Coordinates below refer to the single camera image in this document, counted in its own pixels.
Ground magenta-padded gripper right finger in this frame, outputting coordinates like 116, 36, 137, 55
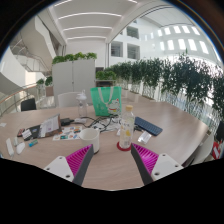
129, 143, 184, 186

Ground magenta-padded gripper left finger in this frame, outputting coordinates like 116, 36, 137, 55
43, 143, 95, 187

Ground clear lemon water bottle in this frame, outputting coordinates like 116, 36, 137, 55
118, 104, 136, 150

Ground small clear plastic packet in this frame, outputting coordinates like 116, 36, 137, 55
137, 130, 153, 145

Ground white cup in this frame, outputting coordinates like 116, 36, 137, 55
78, 127, 101, 154

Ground flat round red coaster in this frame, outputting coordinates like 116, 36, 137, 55
116, 141, 133, 152

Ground colourful sticker sheet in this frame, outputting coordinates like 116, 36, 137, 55
52, 125, 83, 142

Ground dark blue keyboard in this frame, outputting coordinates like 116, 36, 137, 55
133, 115, 164, 137

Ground white power adapter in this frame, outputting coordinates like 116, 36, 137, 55
73, 117, 88, 125

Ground black power adapter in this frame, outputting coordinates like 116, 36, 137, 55
59, 117, 75, 127

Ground open printed magazine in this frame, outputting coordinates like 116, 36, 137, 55
38, 113, 63, 138

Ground black notebook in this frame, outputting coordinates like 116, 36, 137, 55
25, 123, 43, 140

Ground clear white-capped sports bottle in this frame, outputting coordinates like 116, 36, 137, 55
75, 89, 89, 118

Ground white card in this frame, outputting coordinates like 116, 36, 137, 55
21, 128, 33, 141

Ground dark smartphone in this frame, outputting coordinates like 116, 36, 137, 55
16, 127, 26, 138

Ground green tote bag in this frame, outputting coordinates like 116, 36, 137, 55
90, 85, 123, 118

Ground white power strip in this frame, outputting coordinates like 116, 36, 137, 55
5, 137, 16, 158

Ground black chair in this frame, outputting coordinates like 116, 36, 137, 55
20, 97, 38, 112

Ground white cabinet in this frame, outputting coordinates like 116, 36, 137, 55
51, 59, 97, 106

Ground planter box with plants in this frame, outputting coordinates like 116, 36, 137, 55
35, 75, 54, 98

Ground row of green hedge plants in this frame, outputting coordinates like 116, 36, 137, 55
95, 54, 224, 124

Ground green plants on cabinet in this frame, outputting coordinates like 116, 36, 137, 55
51, 51, 98, 66

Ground ceiling strip lights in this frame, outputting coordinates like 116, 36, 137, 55
53, 0, 139, 41

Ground black cables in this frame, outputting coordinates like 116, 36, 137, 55
84, 114, 123, 134

